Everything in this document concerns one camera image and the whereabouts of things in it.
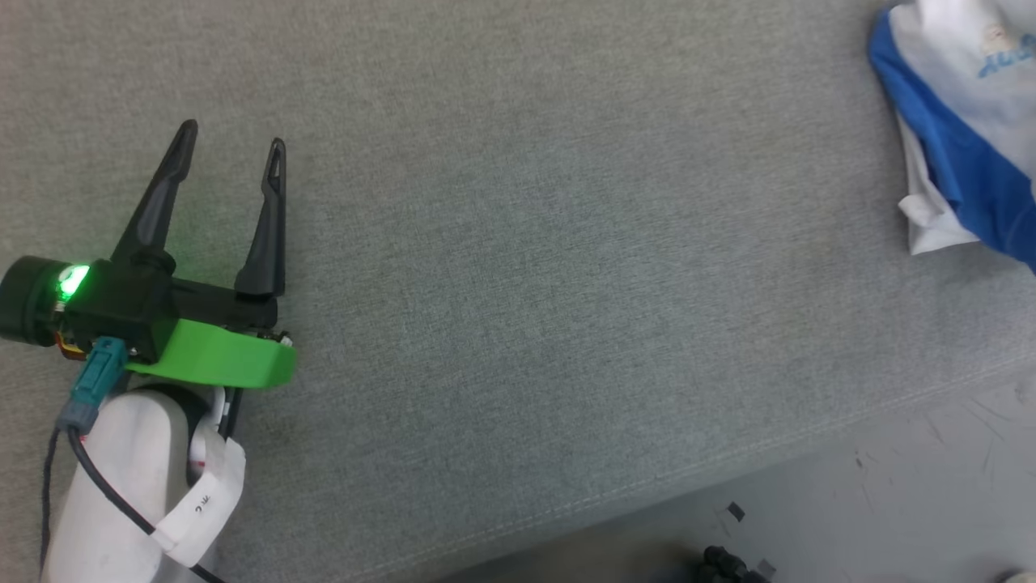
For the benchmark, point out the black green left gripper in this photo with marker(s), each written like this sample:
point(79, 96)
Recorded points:
point(218, 352)

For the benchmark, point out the blue and white garment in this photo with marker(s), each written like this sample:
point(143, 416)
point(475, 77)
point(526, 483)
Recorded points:
point(963, 162)

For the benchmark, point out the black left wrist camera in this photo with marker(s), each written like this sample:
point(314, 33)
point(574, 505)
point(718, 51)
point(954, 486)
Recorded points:
point(32, 300)

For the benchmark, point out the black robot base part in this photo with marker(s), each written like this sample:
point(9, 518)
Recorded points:
point(720, 567)

